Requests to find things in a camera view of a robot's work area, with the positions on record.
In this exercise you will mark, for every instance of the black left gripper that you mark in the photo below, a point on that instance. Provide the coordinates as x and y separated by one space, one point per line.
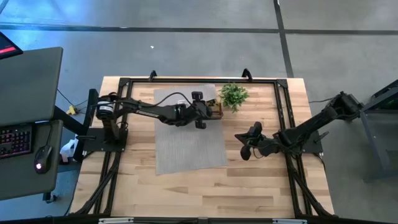
199 112

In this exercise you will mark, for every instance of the dark metal cart frame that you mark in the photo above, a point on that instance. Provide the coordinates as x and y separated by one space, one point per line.
382 104

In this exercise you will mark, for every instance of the white crumpled cloth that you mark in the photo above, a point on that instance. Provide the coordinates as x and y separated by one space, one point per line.
68 151

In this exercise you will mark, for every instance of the grey woven placemat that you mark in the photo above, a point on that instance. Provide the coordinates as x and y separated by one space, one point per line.
186 149

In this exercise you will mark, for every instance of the black computer mouse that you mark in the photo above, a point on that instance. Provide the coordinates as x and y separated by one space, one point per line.
43 157

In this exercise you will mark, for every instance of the black frame hook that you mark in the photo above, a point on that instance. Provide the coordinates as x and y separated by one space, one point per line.
152 74
247 73

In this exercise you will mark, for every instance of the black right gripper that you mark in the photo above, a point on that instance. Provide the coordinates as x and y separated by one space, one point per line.
262 144

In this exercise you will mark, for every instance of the grey side desk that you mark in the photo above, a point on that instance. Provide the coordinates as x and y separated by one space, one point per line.
28 87

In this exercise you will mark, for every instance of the black backlit keyboard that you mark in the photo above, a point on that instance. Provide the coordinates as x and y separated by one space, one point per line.
15 141

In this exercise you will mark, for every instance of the red lit screen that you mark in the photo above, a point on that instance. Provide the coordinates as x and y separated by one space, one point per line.
7 46

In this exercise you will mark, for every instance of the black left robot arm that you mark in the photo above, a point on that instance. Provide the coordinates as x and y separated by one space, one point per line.
146 111

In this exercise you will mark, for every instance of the black desk leg base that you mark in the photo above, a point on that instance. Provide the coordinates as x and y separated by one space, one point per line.
70 121

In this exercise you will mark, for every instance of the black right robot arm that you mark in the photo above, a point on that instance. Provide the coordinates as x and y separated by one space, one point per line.
314 123

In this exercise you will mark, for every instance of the yellow power plug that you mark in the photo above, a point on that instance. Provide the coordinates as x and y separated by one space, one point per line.
72 109

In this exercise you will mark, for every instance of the green plant in white pot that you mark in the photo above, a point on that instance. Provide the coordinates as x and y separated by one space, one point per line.
233 96

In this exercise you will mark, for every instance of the brown wooden tea caddy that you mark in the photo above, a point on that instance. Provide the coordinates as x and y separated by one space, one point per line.
217 102

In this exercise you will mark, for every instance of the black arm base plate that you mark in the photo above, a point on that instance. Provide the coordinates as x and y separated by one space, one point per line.
312 146
99 143

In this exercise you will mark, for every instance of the black bar with silver brackets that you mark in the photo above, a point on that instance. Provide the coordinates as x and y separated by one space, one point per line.
199 221

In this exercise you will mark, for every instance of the black aluminium table frame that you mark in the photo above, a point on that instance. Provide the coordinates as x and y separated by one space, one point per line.
186 81

